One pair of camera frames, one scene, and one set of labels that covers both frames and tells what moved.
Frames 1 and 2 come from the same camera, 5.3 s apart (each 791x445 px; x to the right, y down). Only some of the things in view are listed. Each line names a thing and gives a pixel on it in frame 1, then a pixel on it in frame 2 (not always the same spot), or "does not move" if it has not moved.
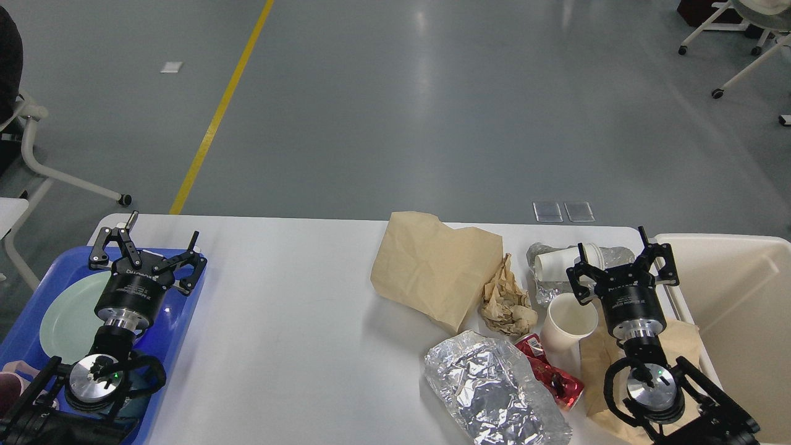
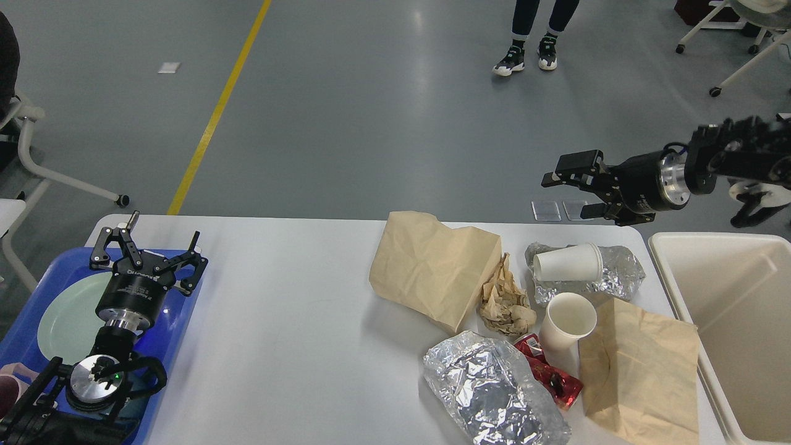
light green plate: (69, 325) does not move
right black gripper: (632, 305) → (633, 190)
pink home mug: (12, 387) does not move
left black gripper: (137, 290) does not move
